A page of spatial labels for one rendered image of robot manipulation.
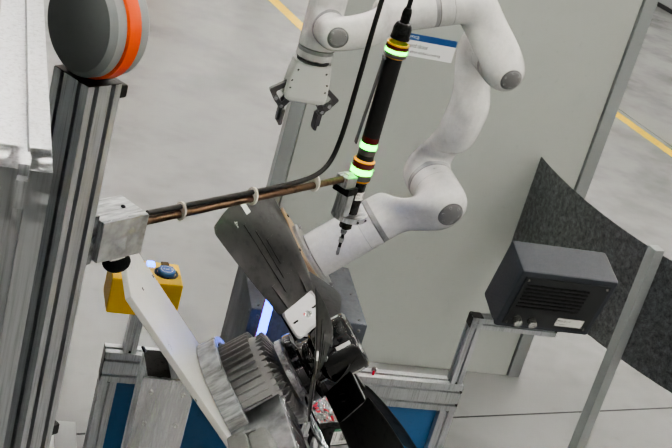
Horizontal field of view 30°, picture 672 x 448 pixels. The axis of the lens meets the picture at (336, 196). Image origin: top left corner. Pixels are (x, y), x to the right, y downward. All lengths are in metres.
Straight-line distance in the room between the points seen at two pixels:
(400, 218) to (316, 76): 0.50
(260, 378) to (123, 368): 0.63
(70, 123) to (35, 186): 0.91
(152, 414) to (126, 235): 0.53
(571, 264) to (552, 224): 1.45
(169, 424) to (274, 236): 0.41
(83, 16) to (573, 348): 4.03
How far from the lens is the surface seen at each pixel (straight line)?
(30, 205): 0.91
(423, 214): 3.12
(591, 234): 4.37
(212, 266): 5.26
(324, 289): 2.75
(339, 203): 2.42
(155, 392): 2.37
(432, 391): 3.18
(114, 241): 1.96
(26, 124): 1.00
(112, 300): 2.83
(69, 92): 1.81
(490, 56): 2.94
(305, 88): 2.85
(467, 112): 3.06
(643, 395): 5.39
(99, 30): 1.74
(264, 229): 2.45
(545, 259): 3.07
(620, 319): 4.26
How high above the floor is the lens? 2.43
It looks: 23 degrees down
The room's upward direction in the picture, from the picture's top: 16 degrees clockwise
